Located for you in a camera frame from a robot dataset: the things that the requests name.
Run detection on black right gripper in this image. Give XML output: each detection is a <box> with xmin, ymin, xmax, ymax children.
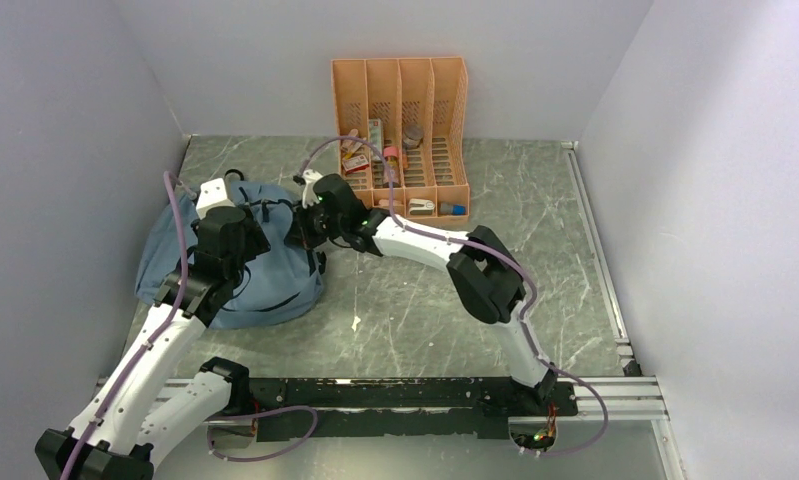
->
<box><xmin>283</xmin><ymin>196</ymin><xmax>346</xmax><ymax>251</ymax></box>

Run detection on blue student backpack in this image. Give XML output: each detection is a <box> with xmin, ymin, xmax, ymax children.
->
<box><xmin>135</xmin><ymin>178</ymin><xmax>326</xmax><ymax>330</ymax></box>

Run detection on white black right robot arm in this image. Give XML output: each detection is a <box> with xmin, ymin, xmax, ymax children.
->
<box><xmin>286</xmin><ymin>169</ymin><xmax>557</xmax><ymax>414</ymax></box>

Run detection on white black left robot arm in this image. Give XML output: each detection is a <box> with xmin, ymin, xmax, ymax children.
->
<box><xmin>35</xmin><ymin>206</ymin><xmax>270</xmax><ymax>479</ymax></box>

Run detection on brown glue bottle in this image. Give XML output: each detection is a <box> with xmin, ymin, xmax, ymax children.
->
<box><xmin>382</xmin><ymin>157</ymin><xmax>402</xmax><ymax>188</ymax></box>

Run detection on white stapler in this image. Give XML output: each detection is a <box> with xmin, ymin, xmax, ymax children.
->
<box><xmin>406</xmin><ymin>198</ymin><xmax>436</xmax><ymax>217</ymax></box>

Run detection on white green card box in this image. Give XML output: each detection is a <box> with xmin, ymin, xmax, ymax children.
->
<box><xmin>368</xmin><ymin>118</ymin><xmax>384</xmax><ymax>163</ymax></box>

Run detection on blue cap item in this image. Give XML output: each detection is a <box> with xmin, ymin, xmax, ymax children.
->
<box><xmin>438</xmin><ymin>202</ymin><xmax>467</xmax><ymax>216</ymax></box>

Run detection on brown round tape roll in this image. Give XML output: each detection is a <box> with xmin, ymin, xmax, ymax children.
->
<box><xmin>402</xmin><ymin>123</ymin><xmax>425</xmax><ymax>150</ymax></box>

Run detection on orange plastic file organizer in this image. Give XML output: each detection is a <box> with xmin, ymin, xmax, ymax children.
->
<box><xmin>331</xmin><ymin>56</ymin><xmax>471</xmax><ymax>227</ymax></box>

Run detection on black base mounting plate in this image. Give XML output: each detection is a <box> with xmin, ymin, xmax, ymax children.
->
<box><xmin>210</xmin><ymin>377</ymin><xmax>578</xmax><ymax>442</ymax></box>

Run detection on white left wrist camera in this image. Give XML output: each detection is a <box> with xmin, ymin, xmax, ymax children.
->
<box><xmin>195</xmin><ymin>178</ymin><xmax>235</xmax><ymax>219</ymax></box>

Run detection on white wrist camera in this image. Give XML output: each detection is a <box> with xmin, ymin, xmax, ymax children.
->
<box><xmin>195</xmin><ymin>178</ymin><xmax>235</xmax><ymax>219</ymax></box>
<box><xmin>294</xmin><ymin>169</ymin><xmax>323</xmax><ymax>209</ymax></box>

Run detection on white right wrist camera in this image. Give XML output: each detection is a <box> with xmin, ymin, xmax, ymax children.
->
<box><xmin>294</xmin><ymin>169</ymin><xmax>323</xmax><ymax>209</ymax></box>

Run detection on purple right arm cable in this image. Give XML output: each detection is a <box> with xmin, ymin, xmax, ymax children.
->
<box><xmin>292</xmin><ymin>136</ymin><xmax>610</xmax><ymax>458</ymax></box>

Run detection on aluminium frame rail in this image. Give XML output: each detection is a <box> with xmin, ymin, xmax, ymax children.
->
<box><xmin>84</xmin><ymin>377</ymin><xmax>669</xmax><ymax>425</ymax></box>

